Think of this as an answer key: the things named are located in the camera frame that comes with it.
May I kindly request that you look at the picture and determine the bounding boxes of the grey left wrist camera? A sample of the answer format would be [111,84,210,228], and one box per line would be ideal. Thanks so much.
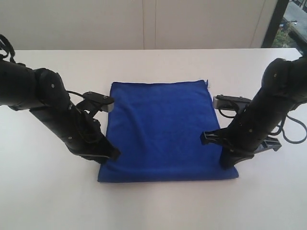
[81,92,115,113]

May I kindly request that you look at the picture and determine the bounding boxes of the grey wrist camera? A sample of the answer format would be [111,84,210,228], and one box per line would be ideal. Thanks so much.
[213,94,251,112]
[81,92,115,113]

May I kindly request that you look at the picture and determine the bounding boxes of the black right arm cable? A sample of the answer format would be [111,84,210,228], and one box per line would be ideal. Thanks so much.
[271,112,307,145]

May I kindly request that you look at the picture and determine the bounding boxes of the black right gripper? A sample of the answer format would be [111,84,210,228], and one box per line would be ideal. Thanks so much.
[200,58,302,170]

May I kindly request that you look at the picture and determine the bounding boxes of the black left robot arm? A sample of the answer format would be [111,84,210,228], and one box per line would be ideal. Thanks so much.
[0,35,120,165]

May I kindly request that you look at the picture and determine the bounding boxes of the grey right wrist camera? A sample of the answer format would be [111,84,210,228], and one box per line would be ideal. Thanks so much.
[213,94,251,112]

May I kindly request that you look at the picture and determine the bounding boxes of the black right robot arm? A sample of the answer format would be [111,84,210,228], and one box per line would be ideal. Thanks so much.
[200,31,307,169]

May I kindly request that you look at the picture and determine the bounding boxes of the dark window frame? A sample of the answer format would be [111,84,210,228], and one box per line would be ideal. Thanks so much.
[261,0,289,48]

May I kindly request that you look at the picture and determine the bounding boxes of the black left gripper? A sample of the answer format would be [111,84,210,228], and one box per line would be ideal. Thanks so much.
[30,68,120,164]

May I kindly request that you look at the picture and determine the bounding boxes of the blue microfiber cloth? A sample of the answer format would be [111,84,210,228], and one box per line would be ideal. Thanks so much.
[97,80,238,183]

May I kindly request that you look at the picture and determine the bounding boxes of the beige cabinet doors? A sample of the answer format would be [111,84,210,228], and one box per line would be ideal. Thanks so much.
[0,0,277,50]

